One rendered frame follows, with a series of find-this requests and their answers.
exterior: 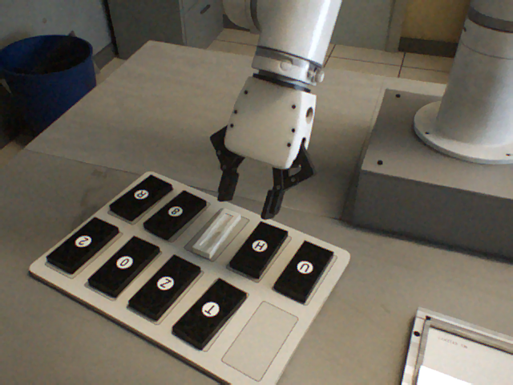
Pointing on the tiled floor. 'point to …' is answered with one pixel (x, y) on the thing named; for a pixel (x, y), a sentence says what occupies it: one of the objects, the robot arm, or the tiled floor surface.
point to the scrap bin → (47, 76)
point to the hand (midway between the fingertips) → (248, 197)
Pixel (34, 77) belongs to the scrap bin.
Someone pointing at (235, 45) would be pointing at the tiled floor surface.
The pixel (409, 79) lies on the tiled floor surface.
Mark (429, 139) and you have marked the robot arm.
